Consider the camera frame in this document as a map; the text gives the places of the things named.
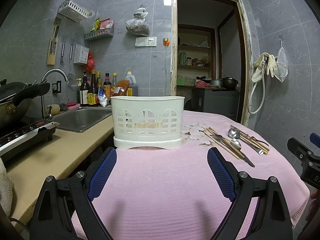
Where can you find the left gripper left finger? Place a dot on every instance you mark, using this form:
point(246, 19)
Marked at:
point(52, 217)

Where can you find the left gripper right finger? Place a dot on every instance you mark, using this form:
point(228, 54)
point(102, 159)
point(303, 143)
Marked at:
point(271, 218)

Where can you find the metal fork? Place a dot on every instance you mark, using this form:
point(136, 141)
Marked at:
point(245, 159)

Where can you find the thick wooden stick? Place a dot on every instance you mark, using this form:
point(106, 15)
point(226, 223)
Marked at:
point(251, 136)

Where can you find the light wooden chopstick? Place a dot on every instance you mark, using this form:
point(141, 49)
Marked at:
point(254, 143)

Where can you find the pale wooden chopstick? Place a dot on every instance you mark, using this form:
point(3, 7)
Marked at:
point(227, 142)

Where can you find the person's right hand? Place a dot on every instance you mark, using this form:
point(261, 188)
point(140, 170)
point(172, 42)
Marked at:
point(313, 206)

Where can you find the metal ladle spoon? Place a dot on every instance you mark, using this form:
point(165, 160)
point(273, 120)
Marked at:
point(236, 144)

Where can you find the black induction cooker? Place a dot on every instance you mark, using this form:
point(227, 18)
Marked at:
point(16, 141)

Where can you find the pink table cloth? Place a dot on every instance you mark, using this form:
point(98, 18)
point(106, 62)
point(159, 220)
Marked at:
point(173, 194)

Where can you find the stainless steel sink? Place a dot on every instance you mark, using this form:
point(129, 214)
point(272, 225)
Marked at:
point(81, 119)

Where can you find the clear hanging plastic bag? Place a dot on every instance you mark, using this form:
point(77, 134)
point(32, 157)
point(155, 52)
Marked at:
point(282, 68)

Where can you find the dark grey cabinet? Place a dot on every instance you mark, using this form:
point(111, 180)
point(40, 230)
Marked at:
point(223, 102)

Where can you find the loofah sponge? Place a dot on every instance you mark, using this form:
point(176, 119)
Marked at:
point(52, 109)

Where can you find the black wok with lid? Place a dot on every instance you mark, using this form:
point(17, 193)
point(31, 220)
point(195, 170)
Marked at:
point(16, 98)

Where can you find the black pot on cabinet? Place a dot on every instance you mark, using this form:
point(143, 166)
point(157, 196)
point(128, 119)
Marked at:
point(229, 83)

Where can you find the rubber gloves on hook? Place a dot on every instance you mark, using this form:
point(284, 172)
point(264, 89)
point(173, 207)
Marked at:
point(265, 64)

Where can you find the white salt packet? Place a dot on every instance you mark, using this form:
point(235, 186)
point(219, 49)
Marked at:
point(102, 97)

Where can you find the white plastic utensil holder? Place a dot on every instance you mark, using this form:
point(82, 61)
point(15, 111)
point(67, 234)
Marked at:
point(147, 121)

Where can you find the dark soy sauce bottle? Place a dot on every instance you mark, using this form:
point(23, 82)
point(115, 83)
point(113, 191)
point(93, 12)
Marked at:
point(92, 95)

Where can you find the dark wine bottle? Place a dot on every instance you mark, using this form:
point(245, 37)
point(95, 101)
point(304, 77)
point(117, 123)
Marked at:
point(84, 88)

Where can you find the hanging mesh strainer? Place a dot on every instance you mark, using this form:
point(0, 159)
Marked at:
point(72, 82)

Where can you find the red cap sauce bottle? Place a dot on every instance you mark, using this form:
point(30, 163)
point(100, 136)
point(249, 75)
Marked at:
point(107, 86)

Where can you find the yellow cap bottle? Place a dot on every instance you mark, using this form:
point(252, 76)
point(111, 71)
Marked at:
point(113, 83)

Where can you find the hanging metal peeler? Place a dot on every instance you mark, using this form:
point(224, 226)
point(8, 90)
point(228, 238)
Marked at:
point(62, 53)

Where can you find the red plastic bag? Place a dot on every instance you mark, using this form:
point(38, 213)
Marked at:
point(90, 63)

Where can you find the wooden knife holder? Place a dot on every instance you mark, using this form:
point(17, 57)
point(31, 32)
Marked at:
point(51, 56)

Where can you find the large oil jug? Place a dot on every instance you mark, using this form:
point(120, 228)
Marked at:
point(133, 87)

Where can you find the plastic bag of dried goods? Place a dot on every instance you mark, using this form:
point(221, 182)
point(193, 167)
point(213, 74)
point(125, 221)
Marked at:
point(138, 25)

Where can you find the white box on wall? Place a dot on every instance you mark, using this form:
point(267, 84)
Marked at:
point(80, 54)

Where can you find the grey wall shelf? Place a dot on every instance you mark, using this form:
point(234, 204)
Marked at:
point(102, 33)

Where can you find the orange wall hook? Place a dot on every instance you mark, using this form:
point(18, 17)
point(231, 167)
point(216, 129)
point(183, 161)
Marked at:
point(166, 42)

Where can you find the white wall switch socket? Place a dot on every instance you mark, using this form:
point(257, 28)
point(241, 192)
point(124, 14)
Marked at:
point(146, 42)

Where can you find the white wall basket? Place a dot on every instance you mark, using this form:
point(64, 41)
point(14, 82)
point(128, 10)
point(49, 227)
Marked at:
point(73, 11)

